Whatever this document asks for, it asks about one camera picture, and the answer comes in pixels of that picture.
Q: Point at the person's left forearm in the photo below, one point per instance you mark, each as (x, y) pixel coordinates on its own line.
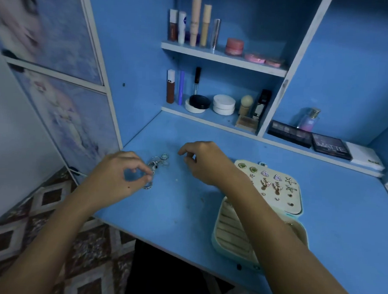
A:
(42, 248)

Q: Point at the pile of silver rings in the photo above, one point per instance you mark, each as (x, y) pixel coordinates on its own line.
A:
(156, 163)

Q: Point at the white tube blue label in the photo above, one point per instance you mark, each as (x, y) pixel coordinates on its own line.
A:
(182, 28)

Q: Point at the person's dark clothing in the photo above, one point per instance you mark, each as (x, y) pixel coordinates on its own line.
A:
(175, 276)

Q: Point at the person's right hand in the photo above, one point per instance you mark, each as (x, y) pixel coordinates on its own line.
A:
(207, 162)

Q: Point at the person's right forearm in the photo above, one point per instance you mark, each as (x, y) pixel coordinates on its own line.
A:
(285, 252)

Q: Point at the gold dangling earring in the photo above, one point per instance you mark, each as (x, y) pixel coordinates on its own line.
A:
(264, 183)
(276, 187)

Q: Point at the pink flat compact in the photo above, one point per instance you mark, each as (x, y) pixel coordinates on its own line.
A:
(274, 62)
(255, 58)

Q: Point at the short beige cosmetic tube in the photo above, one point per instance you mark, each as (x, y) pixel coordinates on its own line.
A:
(206, 25)

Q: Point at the beige makeup sponge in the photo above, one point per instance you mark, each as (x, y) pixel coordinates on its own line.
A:
(246, 102)

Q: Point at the white framed marbled panel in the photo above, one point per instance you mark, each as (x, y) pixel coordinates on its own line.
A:
(56, 69)

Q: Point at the white shelf unit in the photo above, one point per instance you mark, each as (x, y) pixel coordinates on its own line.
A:
(300, 60)

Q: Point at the cream jewellery box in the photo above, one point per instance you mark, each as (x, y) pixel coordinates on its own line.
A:
(272, 187)

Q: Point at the white bowl black inside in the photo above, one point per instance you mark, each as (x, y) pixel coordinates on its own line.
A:
(198, 102)

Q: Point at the person's left hand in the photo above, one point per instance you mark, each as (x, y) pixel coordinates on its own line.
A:
(112, 179)

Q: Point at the white flat box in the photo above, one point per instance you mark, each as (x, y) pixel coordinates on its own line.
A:
(365, 156)

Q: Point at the brown lipstick tube white cap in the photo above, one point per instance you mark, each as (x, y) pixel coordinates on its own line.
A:
(171, 88)

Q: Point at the square brown powder compact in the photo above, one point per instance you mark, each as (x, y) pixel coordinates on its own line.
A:
(246, 122)

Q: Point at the tall beige cosmetic tube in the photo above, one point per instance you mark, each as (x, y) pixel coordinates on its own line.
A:
(195, 20)

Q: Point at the white round cream jar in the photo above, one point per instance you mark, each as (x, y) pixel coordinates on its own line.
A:
(224, 104)

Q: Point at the black lettered eyeshadow palette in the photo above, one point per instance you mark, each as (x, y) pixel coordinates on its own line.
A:
(331, 146)

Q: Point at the small silver stud earring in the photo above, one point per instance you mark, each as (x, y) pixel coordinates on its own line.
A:
(289, 181)
(290, 188)

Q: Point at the blue cosmetic tube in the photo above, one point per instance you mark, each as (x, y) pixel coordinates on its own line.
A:
(181, 88)

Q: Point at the dark eyeshadow palette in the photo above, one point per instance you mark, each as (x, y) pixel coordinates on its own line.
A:
(289, 133)

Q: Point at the small pink perfume bottle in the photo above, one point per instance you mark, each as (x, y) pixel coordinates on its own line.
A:
(308, 121)

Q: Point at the green stud earring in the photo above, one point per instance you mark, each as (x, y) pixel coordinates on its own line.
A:
(253, 169)
(242, 165)

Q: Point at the black makeup brush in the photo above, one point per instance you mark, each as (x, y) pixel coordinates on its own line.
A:
(197, 80)

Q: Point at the black cosmetic bottle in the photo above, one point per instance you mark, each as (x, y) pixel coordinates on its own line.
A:
(261, 104)

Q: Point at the pink round jar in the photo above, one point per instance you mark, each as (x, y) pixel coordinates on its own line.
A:
(234, 47)

